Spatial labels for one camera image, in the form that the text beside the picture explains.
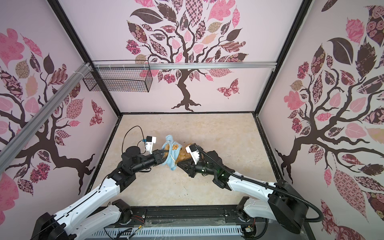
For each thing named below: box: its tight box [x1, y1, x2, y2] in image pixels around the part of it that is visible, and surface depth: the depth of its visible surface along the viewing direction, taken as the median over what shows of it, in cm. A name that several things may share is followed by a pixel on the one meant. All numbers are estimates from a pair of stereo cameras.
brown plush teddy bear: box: [166, 143, 193, 165], surface depth 74 cm
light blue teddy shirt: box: [162, 134, 182, 171], surface depth 72 cm
